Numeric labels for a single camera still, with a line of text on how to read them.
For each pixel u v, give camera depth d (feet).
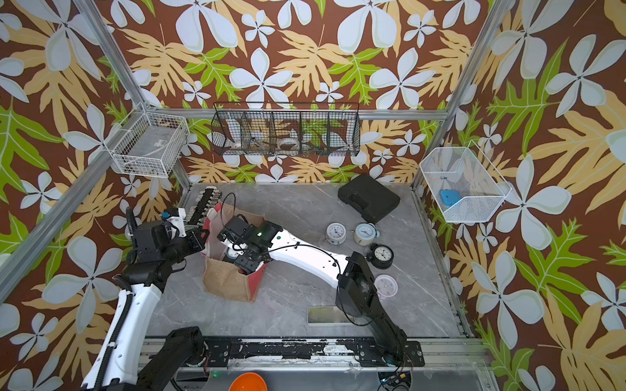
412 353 2.41
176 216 2.21
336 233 3.23
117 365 1.30
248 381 2.17
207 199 3.67
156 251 1.83
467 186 2.69
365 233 3.23
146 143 2.83
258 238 1.80
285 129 3.17
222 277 2.43
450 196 2.63
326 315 2.81
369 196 3.59
